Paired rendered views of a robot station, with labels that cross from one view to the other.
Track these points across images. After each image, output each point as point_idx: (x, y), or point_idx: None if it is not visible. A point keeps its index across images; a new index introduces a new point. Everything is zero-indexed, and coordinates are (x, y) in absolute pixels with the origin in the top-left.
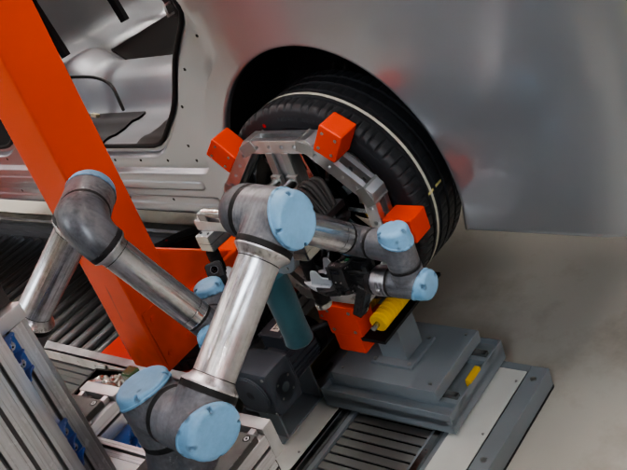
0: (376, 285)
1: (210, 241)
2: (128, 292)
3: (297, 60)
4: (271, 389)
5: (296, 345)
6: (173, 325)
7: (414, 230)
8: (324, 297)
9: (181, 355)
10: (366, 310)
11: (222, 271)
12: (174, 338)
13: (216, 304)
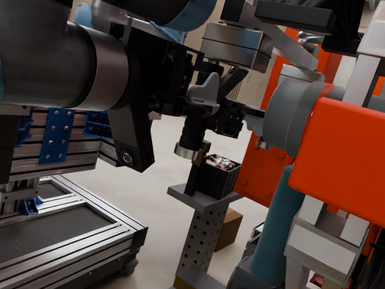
0: None
1: (282, 70)
2: (261, 108)
3: None
4: (233, 282)
5: (250, 262)
6: (264, 170)
7: (309, 141)
8: (183, 136)
9: (250, 195)
10: (122, 155)
11: (232, 74)
12: (256, 178)
13: (131, 19)
